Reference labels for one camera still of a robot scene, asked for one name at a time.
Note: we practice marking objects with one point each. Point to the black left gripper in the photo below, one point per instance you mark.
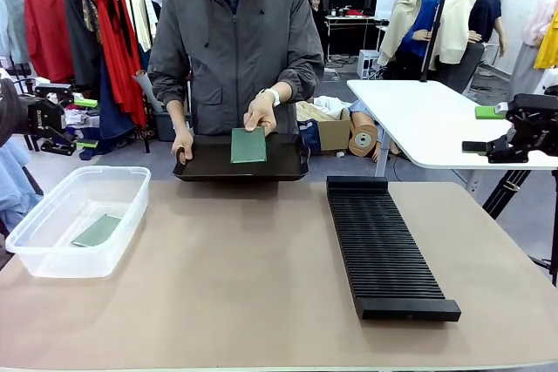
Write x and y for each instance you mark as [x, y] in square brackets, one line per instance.
[43, 118]

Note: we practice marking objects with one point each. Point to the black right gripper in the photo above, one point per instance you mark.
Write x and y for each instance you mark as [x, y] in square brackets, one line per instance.
[536, 123]

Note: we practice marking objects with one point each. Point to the green PCB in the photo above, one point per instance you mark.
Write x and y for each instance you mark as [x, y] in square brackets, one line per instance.
[96, 231]
[248, 147]

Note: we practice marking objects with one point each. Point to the person's left forearm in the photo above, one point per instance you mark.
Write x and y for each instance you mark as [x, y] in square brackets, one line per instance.
[294, 84]

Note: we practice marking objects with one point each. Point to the person's right forearm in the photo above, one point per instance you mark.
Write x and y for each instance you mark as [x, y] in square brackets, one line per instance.
[172, 84]

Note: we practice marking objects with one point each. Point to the person's right hand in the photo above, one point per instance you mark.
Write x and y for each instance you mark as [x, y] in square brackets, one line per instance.
[183, 145]

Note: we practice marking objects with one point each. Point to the person's left hand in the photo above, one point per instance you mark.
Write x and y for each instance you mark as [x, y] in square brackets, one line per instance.
[261, 115]

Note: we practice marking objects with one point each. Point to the dark blue garment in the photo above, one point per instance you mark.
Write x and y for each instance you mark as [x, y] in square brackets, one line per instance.
[111, 115]

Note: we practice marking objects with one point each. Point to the white table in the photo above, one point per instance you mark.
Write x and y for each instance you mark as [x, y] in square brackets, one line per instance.
[436, 128]

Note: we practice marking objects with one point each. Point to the black tripod stand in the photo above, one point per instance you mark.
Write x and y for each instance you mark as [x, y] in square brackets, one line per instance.
[505, 189]

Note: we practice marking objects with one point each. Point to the grey skirt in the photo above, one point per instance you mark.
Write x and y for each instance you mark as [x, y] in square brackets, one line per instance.
[523, 80]

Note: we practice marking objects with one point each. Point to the long red dress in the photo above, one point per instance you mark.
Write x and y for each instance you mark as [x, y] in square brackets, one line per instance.
[117, 62]

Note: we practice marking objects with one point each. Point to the grey paper roll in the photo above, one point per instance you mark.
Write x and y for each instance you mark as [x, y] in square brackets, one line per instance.
[141, 82]

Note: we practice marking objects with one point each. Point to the black bin with rolls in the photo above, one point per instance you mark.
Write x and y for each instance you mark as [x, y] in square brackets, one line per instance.
[163, 126]

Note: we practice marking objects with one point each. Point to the black garment on hanger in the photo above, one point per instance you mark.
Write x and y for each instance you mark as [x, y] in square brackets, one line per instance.
[80, 41]

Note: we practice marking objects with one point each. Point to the light blue fabric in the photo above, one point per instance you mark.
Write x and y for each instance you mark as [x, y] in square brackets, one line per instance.
[17, 180]

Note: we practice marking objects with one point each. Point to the red shirt on hanger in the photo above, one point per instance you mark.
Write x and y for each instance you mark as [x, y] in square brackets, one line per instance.
[45, 28]

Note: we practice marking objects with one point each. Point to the mannequin in cream jacket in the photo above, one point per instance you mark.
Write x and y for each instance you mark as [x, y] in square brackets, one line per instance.
[475, 19]

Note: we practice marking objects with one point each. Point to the black tripod pole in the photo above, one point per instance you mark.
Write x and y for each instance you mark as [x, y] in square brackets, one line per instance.
[436, 23]

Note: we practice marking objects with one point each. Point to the yellow garment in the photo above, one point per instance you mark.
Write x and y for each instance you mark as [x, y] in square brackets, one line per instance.
[549, 36]

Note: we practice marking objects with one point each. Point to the brown cardboard roll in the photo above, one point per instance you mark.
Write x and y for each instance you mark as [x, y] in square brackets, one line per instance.
[364, 141]

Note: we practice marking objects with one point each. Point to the cream garment on hanger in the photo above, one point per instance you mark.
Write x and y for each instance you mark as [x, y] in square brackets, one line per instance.
[141, 19]

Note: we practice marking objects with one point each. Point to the grey shirt on hanger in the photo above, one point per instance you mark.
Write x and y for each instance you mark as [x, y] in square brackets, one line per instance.
[11, 19]

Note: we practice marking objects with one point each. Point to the pink fluffy garment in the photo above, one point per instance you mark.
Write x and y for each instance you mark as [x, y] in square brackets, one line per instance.
[538, 15]

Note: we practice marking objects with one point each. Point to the white cube shelf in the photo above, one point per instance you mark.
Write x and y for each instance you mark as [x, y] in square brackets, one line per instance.
[368, 62]

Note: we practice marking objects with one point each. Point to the mannequin in beige coat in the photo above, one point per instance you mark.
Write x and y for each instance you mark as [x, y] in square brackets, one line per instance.
[414, 15]

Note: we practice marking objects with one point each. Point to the clear plastic box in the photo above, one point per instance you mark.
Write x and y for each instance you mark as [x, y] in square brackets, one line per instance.
[43, 259]

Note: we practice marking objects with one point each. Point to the open cardboard box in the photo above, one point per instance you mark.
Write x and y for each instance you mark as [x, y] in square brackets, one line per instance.
[333, 132]

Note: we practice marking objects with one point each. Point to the white board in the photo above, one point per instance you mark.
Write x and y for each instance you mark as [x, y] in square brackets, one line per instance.
[385, 6]

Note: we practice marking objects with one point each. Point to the black slotted PCB rack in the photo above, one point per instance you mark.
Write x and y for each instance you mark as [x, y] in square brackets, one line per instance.
[392, 259]

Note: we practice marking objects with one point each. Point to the person in grey jacket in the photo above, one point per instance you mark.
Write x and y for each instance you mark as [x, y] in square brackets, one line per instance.
[235, 49]

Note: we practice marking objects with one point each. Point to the background table with red items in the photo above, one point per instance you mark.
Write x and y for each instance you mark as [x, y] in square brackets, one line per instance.
[349, 19]

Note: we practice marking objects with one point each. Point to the white wristband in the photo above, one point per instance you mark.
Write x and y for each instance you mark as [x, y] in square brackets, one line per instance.
[272, 95]

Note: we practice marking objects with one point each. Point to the seated person in black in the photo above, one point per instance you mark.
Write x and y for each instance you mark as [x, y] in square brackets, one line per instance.
[316, 12]

